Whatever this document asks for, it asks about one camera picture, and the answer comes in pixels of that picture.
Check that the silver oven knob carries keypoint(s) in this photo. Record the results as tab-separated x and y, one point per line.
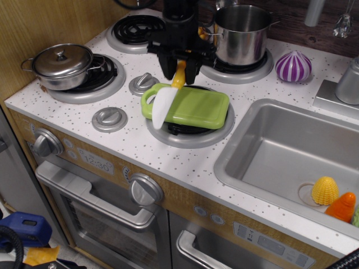
46	143
144	191

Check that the blue clamp tool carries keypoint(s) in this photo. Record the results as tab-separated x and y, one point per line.
33	230

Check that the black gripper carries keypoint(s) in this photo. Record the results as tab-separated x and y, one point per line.
179	40

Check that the purple striped toy onion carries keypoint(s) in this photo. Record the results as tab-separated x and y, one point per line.
293	67

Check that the yellow cloth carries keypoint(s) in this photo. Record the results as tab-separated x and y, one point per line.
38	256

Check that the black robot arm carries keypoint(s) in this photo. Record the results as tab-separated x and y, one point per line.
180	9

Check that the silver oven knob left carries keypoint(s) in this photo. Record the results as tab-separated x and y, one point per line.
46	143

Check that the silver oven knob right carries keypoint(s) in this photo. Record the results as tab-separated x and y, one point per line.
144	191

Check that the yellow toy bell pepper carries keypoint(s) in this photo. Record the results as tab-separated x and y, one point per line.
203	33

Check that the orange toy carrot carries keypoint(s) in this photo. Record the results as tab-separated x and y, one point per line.
343	208

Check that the green toy vegetable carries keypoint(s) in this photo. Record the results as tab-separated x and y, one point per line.
355	219

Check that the silver dishwasher door handle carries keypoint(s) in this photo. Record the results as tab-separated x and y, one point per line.
185	245

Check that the silver stove knob middle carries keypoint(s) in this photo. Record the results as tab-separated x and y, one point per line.
140	84

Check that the back right black burner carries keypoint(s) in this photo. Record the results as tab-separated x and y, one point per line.
231	74

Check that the silver stove knob bottom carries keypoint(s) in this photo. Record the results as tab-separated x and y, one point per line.
110	119

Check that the back left black burner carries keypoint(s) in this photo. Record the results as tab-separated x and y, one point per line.
128	35

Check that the silver sink basin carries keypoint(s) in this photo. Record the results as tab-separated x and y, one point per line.
279	150

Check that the front right black burner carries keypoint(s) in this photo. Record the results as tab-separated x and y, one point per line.
182	136

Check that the silver stove knob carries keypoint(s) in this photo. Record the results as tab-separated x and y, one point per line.
110	119
140	84

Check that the black burner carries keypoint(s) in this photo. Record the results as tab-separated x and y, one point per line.
106	77
231	74
182	136
128	35

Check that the hanging clear utensil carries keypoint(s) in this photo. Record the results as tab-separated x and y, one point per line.
343	25

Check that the steel pot with lid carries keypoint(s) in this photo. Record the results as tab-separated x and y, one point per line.
63	66

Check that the green plastic cutting board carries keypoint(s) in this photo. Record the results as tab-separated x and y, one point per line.
198	108

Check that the yellow handled white toy knife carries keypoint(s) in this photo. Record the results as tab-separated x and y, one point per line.
165	96

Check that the yellow toy corn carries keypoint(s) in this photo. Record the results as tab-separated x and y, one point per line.
325	191

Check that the tall steel pot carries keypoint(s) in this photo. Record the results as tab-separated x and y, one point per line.
240	34

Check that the front left black burner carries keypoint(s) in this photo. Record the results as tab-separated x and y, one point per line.
106	77

